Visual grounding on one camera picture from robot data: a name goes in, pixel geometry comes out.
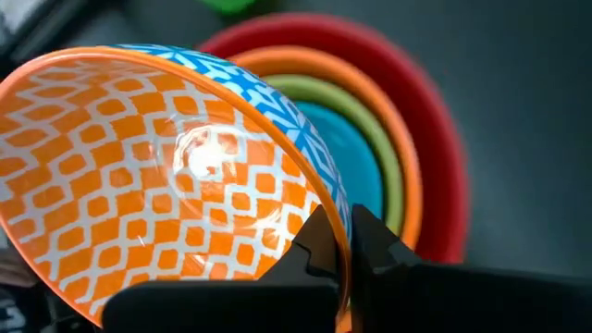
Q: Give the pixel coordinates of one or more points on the large orange plastic bowl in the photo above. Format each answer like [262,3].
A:
[398,139]

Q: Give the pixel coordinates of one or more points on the blue white patterned ceramic bowl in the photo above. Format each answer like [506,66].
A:
[139,176]

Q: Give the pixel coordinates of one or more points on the blue plastic bowl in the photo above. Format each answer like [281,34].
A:
[353,155]

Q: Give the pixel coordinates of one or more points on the small green object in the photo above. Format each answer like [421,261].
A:
[227,4]

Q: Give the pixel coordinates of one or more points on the green plastic bowl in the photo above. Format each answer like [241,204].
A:
[375,134]

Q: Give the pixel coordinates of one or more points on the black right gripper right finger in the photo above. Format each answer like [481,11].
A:
[462,300]

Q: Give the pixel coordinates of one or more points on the large red plastic bowl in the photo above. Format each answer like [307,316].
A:
[439,139]

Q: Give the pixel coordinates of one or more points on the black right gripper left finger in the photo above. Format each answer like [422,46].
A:
[277,305]

